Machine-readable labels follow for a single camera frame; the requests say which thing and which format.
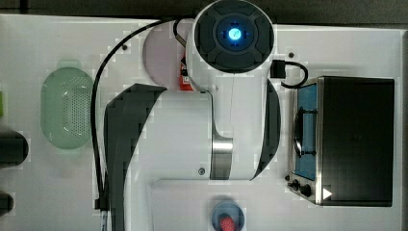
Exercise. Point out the red plush ketchup bottle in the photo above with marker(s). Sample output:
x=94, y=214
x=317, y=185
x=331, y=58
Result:
x=184, y=81

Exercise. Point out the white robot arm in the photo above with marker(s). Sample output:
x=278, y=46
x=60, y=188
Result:
x=226, y=127

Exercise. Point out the lilac round plate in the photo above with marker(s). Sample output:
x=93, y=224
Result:
x=162, y=55

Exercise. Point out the blue cup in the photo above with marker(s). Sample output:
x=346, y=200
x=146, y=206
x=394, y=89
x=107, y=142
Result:
x=231, y=209

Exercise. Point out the red plush strawberry in cup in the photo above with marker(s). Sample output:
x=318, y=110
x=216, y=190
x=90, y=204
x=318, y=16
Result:
x=227, y=224

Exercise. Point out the silver toaster oven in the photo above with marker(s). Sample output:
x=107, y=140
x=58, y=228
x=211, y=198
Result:
x=343, y=141

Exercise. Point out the green oval colander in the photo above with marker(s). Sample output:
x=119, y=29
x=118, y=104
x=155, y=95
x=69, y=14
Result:
x=65, y=107

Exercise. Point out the black round pot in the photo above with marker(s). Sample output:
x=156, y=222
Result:
x=14, y=149

